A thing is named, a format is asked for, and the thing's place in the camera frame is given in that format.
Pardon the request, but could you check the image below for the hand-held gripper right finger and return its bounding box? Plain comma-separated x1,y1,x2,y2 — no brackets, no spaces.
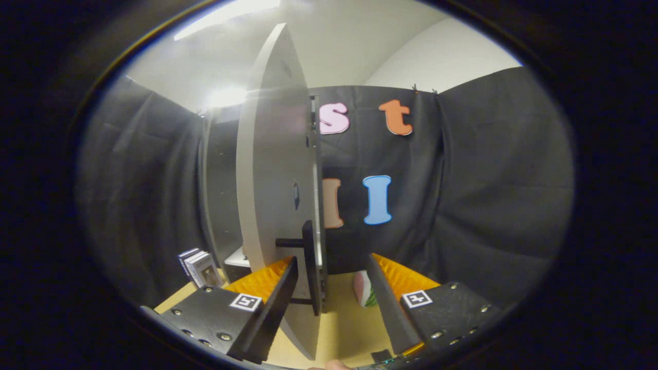
366,253,502,356

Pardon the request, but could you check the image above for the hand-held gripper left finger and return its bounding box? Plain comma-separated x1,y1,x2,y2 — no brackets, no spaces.
140,256,300,364

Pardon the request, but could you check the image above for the black door handle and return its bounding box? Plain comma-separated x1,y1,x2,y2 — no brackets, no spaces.
275,220,323,317

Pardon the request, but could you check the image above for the watermelon pattern toy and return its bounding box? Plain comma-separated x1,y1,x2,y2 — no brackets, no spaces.
352,271,378,308

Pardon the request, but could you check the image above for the grey cover book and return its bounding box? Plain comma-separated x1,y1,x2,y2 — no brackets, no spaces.
185,251,224,288

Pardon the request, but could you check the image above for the blue spine book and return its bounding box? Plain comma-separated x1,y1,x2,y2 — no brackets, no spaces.
178,248,204,278

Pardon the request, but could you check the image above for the black backdrop cloth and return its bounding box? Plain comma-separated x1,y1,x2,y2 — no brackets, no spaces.
77,67,574,309

